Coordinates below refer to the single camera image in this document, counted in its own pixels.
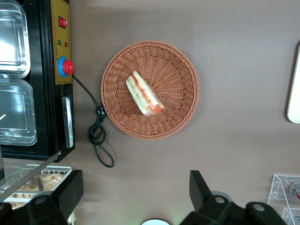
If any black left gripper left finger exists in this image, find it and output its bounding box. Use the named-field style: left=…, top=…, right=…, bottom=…
left=0, top=170, right=84, bottom=225

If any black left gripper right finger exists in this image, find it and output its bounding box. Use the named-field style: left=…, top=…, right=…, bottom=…
left=180, top=170, right=288, bottom=225

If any triangle sandwich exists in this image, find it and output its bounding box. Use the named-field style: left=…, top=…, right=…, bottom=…
left=125, top=70, right=165, bottom=117

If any beige plastic serving tray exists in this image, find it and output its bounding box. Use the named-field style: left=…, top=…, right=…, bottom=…
left=286, top=41, right=300, bottom=124

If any brown round wicker basket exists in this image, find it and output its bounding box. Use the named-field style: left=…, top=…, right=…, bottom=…
left=100, top=40, right=200, bottom=141

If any clear bag of fried snacks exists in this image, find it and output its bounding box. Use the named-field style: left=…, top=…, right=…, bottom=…
left=0, top=200, right=29, bottom=210
left=39, top=172, right=66, bottom=192
left=14, top=184, right=40, bottom=193

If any metal edged glass panel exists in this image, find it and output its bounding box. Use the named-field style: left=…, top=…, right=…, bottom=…
left=0, top=150, right=62, bottom=203

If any clear acrylic bottle rack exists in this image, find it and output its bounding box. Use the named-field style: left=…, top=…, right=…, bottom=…
left=267, top=173, right=300, bottom=225

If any steel food pan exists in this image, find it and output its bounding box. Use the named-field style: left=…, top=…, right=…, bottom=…
left=0, top=78, right=38, bottom=147
left=0, top=0, right=31, bottom=79

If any black food warmer appliance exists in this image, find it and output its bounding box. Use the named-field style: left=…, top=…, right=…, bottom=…
left=0, top=0, right=76, bottom=162

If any white wire rack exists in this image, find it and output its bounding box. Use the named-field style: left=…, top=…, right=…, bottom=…
left=0, top=164, right=77, bottom=225

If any black power cable with plug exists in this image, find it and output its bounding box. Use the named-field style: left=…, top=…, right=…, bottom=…
left=72, top=74, right=115, bottom=168

